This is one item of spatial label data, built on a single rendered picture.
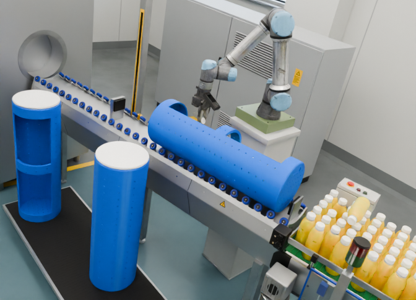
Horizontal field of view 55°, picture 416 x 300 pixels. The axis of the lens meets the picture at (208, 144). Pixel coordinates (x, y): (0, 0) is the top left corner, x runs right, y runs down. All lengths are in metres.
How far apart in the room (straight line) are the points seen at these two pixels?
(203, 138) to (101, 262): 0.94
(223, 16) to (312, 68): 1.15
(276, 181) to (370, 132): 2.95
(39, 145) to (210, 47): 2.11
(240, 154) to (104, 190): 0.72
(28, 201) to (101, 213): 1.12
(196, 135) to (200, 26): 2.44
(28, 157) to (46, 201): 0.39
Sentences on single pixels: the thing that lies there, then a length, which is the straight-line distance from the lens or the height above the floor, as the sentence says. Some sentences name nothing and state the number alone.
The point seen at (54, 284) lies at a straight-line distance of 2.70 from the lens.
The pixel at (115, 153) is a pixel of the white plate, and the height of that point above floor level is 1.04.
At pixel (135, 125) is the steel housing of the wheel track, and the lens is 2.72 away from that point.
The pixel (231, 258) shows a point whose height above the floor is 0.19.
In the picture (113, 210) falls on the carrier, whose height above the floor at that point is 0.77.
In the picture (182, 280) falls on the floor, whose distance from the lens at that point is 2.95.
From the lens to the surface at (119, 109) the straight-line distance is 2.73.
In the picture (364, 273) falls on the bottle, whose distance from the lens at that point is 1.89.
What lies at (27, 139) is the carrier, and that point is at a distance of 3.03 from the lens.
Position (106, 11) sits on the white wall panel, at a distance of 7.17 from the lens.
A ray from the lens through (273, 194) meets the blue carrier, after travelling 1.96.
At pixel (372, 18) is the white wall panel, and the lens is 4.70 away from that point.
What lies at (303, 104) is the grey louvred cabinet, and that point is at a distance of 3.62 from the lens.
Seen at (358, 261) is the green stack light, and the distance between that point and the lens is 1.62.
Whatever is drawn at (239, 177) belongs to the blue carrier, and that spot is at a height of 1.10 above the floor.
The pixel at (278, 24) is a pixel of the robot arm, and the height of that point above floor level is 1.79.
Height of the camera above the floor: 2.16
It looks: 28 degrees down
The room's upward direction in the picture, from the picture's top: 11 degrees clockwise
